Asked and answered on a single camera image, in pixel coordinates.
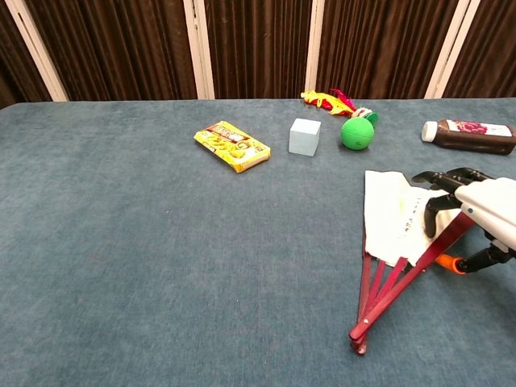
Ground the yellow snack box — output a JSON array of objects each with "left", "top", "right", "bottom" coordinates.
[{"left": 193, "top": 120, "right": 272, "bottom": 174}]

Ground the green ball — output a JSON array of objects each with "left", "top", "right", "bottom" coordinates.
[{"left": 340, "top": 116, "right": 374, "bottom": 152}]

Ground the dark brown pleated curtain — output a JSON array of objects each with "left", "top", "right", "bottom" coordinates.
[
  {"left": 0, "top": 0, "right": 53, "bottom": 109},
  {"left": 316, "top": 0, "right": 460, "bottom": 100},
  {"left": 443, "top": 0, "right": 516, "bottom": 100},
  {"left": 23, "top": 0, "right": 198, "bottom": 102},
  {"left": 203, "top": 0, "right": 314, "bottom": 100}
]

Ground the white partition post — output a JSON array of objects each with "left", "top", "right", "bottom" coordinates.
[
  {"left": 304, "top": 0, "right": 326, "bottom": 99},
  {"left": 4, "top": 0, "right": 69, "bottom": 102},
  {"left": 183, "top": 0, "right": 216, "bottom": 101},
  {"left": 424, "top": 0, "right": 471, "bottom": 100}
]

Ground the blue felt table cover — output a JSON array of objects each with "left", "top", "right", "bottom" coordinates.
[{"left": 0, "top": 98, "right": 516, "bottom": 387}]

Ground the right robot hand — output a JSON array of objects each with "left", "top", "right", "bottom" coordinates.
[{"left": 410, "top": 167, "right": 516, "bottom": 276}]

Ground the red ribbed paper folding fan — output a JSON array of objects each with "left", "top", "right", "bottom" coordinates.
[{"left": 348, "top": 169, "right": 476, "bottom": 356}]

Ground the dark juice bottle white cap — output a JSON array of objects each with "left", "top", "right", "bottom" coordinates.
[{"left": 421, "top": 119, "right": 516, "bottom": 156}]

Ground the light blue cube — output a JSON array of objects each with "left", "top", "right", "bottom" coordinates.
[{"left": 288, "top": 118, "right": 323, "bottom": 156}]

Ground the colourful feather shuttlecock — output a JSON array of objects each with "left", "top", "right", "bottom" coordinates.
[{"left": 300, "top": 88, "right": 380, "bottom": 129}]

